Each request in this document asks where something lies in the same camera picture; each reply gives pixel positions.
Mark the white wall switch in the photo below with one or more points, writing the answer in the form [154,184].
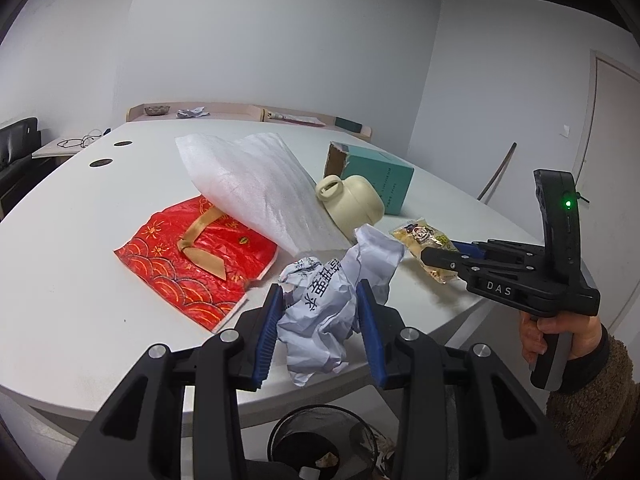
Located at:
[564,130]

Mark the white door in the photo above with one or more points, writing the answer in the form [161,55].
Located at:
[610,125]

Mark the small side desk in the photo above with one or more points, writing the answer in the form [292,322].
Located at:
[55,147]

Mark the long beige wall bench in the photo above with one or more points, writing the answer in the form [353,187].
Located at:
[240,110]

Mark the person's right forearm brown sleeve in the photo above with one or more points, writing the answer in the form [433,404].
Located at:
[595,410]

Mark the person's sneaker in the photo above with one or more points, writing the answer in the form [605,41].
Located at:
[386,455]

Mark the person's right hand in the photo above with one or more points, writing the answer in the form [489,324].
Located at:
[575,332]

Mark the yellow snack packet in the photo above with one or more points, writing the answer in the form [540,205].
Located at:
[425,237]

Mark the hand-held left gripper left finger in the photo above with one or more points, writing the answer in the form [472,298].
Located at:
[265,332]

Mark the small dark bowl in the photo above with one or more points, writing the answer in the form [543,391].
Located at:
[157,110]

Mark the white foam sheet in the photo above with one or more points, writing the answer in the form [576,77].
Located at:
[260,180]

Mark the small crumpled paper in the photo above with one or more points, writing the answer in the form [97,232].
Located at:
[192,112]

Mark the black mesh waste bin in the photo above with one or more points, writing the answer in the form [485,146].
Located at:
[350,425]

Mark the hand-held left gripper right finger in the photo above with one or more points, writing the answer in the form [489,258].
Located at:
[371,332]

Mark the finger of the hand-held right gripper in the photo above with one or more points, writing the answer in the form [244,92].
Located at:
[445,260]
[467,247]

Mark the black office chair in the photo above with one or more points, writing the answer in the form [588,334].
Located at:
[17,155]

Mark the white printed paper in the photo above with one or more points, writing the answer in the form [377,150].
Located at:
[325,310]

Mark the cream ceramic cup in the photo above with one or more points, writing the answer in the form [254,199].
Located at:
[355,205]

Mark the teal cardboard box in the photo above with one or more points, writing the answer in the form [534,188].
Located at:
[387,175]

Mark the leaning wooden stick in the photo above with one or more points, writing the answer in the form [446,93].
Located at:
[500,165]

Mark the dark green flat item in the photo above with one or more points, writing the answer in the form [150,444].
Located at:
[347,124]

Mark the pink flat booklet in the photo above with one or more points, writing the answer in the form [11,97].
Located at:
[295,119]

